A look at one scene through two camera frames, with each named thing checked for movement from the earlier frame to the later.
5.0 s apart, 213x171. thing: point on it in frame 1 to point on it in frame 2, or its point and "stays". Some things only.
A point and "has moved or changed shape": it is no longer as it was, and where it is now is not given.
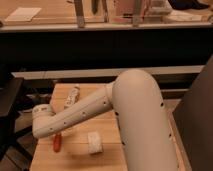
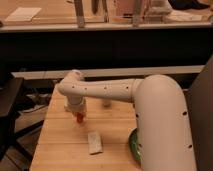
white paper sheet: (23, 14) stays
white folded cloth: (94, 142) stays
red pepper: (57, 142) has moved or changed shape
